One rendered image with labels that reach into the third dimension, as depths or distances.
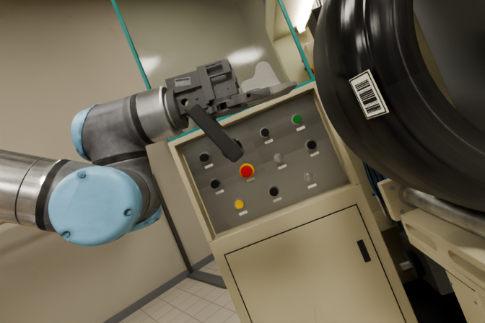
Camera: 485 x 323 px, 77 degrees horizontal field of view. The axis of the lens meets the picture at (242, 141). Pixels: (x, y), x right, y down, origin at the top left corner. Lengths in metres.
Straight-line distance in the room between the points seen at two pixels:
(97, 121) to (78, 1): 3.94
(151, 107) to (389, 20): 0.36
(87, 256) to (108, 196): 3.25
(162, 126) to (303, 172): 0.68
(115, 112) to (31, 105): 3.29
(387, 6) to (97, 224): 0.43
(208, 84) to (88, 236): 0.27
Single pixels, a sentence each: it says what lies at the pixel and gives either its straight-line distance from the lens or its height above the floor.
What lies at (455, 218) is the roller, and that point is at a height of 0.90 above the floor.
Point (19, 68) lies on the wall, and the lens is 3.96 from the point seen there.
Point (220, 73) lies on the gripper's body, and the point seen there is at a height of 1.28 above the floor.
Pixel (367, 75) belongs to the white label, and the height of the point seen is 1.18.
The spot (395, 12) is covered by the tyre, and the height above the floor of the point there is 1.24.
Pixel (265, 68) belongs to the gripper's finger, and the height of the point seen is 1.26.
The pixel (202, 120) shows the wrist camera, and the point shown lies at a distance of 0.50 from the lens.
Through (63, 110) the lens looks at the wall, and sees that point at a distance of 3.80.
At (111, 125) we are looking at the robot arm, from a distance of 0.53.
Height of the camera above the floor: 1.16
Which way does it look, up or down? 1 degrees up
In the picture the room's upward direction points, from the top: 22 degrees counter-clockwise
